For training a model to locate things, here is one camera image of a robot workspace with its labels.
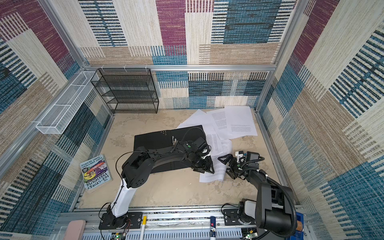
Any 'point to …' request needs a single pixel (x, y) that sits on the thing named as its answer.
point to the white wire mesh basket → (56, 118)
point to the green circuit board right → (251, 235)
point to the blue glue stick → (212, 228)
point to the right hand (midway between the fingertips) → (221, 165)
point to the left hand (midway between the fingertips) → (209, 171)
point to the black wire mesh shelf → (127, 90)
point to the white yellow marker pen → (144, 219)
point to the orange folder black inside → (168, 139)
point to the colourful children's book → (96, 172)
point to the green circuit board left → (119, 237)
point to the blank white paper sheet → (198, 118)
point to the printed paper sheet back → (218, 119)
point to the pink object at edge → (75, 230)
